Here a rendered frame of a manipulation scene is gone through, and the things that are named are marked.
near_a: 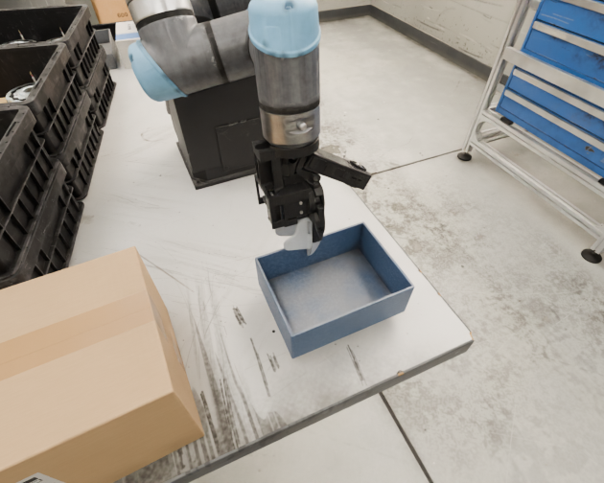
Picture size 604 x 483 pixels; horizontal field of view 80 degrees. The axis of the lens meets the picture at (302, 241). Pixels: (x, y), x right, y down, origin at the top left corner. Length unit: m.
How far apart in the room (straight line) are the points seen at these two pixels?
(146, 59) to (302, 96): 0.20
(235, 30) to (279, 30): 0.12
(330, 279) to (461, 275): 1.11
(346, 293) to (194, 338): 0.26
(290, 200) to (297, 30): 0.20
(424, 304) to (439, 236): 1.16
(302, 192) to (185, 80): 0.21
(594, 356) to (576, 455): 0.38
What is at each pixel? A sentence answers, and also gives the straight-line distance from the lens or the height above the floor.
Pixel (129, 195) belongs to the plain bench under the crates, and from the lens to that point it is 0.90.
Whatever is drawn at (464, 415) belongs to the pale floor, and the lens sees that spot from 1.38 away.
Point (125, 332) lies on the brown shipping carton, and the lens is 0.46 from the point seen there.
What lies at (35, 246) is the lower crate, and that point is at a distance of 0.70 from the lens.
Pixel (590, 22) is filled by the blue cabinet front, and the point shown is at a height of 0.78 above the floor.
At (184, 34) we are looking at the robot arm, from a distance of 0.53.
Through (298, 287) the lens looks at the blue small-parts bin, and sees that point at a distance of 0.62.
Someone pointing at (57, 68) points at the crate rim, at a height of 0.92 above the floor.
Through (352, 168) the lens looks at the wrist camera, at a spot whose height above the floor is 0.92.
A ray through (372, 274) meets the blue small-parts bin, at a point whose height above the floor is 0.72.
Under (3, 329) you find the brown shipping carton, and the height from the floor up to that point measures 0.86.
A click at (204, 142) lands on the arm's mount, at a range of 0.81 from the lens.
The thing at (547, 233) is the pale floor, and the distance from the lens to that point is 2.06.
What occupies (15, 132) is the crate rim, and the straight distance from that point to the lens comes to 0.73.
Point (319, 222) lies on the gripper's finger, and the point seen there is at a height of 0.86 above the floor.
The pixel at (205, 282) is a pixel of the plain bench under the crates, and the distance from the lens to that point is 0.68.
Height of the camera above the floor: 1.23
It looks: 47 degrees down
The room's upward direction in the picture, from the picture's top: straight up
